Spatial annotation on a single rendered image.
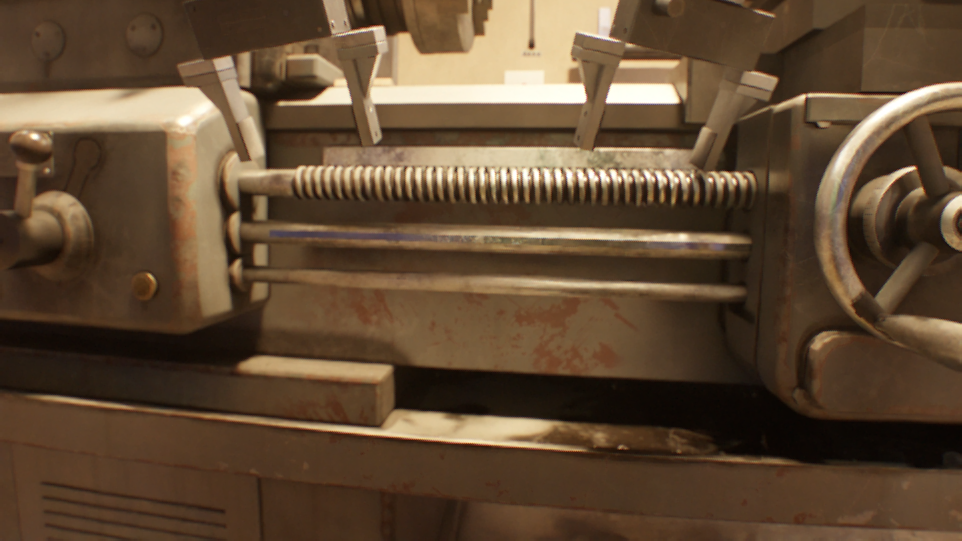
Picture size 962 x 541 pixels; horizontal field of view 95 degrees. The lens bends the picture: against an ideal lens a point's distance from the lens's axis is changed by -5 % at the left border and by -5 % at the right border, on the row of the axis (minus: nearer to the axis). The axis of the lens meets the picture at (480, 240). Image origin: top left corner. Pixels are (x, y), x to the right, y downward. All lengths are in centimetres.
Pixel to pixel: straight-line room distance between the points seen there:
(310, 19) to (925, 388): 63
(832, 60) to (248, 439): 70
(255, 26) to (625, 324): 52
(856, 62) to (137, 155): 70
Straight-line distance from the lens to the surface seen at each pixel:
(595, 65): 47
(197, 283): 59
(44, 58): 92
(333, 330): 69
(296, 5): 46
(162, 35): 79
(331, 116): 66
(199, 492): 79
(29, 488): 100
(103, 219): 64
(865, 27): 54
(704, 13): 48
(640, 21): 46
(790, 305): 51
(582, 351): 64
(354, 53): 46
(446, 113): 61
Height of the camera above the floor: 69
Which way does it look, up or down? 4 degrees down
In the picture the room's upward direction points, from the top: 1 degrees clockwise
